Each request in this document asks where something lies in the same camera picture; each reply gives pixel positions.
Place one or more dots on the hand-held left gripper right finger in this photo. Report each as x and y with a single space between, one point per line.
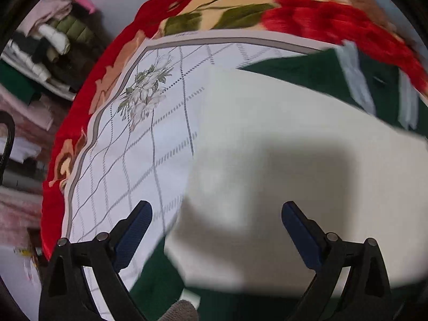
299 232

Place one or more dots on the red floral blanket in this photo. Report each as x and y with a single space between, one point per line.
317 16

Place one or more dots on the white checked floral bedsheet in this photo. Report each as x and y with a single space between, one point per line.
133 147

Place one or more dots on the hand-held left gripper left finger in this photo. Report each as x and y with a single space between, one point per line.
135 230

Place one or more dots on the pile of mixed clothes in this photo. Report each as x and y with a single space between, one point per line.
53 43

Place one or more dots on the green and white striped jacket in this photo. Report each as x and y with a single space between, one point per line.
284 133

